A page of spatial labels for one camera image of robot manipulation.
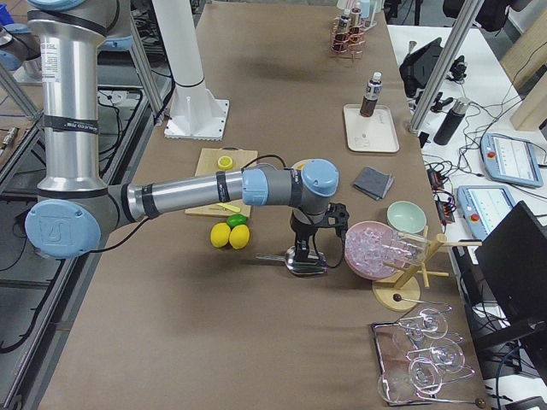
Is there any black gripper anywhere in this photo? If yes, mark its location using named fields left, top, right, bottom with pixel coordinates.
left=291, top=216, right=321, bottom=261

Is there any glass mug on stand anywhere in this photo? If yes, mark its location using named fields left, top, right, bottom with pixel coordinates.
left=380, top=230, right=429, bottom=267

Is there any cream rabbit tray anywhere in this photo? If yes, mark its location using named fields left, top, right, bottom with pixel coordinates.
left=343, top=104, right=399, bottom=154

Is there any yellow plastic knife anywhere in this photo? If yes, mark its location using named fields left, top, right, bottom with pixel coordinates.
left=216, top=202, right=241, bottom=214

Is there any grey folded cloth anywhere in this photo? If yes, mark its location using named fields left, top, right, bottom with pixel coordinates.
left=352, top=167, right=394, bottom=201

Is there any wooden cup tree stand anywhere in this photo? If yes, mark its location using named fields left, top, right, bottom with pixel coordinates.
left=372, top=230, right=482, bottom=313

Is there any black equipment case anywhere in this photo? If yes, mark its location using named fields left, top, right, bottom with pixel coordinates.
left=399, top=38, right=443, bottom=97

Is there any wine glass middle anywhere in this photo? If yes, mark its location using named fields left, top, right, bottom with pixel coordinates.
left=406, top=337, right=465, bottom=374

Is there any yellow lemon near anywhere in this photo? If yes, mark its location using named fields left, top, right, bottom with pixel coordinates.
left=209, top=222, right=232, bottom=249

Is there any metal ice scoop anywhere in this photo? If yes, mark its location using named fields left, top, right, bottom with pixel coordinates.
left=255, top=246, right=327, bottom=278

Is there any half lemon slice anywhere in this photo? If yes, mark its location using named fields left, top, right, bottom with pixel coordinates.
left=217, top=155, right=234, bottom=170

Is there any wine glass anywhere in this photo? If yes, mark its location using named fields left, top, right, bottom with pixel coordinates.
left=377, top=357, right=476, bottom=405
left=397, top=303, right=452, bottom=342
left=406, top=337, right=465, bottom=374

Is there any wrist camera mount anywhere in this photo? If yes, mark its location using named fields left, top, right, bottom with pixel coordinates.
left=318, top=202, right=350, bottom=238

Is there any wine glass lower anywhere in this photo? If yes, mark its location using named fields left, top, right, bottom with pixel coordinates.
left=377, top=357, right=476, bottom=405

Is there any mint green bowl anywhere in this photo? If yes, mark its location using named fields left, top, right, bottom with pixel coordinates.
left=386, top=201, right=426, bottom=234

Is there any yellow lemon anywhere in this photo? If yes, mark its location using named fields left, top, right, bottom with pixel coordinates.
left=229, top=225, right=250, bottom=249
left=209, top=222, right=232, bottom=249

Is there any teach pendant near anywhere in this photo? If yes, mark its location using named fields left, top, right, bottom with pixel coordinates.
left=456, top=185, right=516, bottom=240

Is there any yellow lemon far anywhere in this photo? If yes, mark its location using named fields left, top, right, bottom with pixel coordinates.
left=229, top=225, right=250, bottom=249

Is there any wooden cutting board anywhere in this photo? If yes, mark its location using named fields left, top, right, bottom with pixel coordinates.
left=185, top=148, right=258, bottom=217

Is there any teach pendant far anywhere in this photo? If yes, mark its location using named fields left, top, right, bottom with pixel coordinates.
left=480, top=133, right=544, bottom=188

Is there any teach pendant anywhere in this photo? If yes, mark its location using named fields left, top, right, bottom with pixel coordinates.
left=480, top=133, right=544, bottom=188
left=456, top=185, right=516, bottom=240

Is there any wine glass upper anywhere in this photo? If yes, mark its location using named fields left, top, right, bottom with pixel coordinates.
left=397, top=303, right=452, bottom=342

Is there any black monitor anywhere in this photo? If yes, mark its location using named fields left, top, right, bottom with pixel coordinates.
left=476, top=201, right=546, bottom=322

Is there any pink bowl of ice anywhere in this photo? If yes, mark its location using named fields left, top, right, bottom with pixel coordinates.
left=344, top=221, right=402, bottom=281

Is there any green lime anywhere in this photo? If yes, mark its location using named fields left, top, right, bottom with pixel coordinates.
left=226, top=214, right=248, bottom=229

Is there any copper wire bottle rack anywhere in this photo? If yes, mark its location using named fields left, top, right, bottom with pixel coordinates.
left=327, top=15, right=376, bottom=61

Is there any black thermos bottle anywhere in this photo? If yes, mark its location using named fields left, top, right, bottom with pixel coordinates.
left=433, top=97, right=471, bottom=145

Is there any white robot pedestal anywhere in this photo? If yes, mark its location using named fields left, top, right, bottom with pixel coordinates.
left=153, top=0, right=229, bottom=141

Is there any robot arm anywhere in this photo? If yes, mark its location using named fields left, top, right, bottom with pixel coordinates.
left=25, top=1, right=339, bottom=259

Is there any tea bottle on tray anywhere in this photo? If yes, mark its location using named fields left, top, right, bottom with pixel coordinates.
left=360, top=72, right=382, bottom=117

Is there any tea bottle in rack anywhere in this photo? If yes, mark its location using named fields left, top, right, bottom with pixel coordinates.
left=334, top=15, right=350, bottom=45

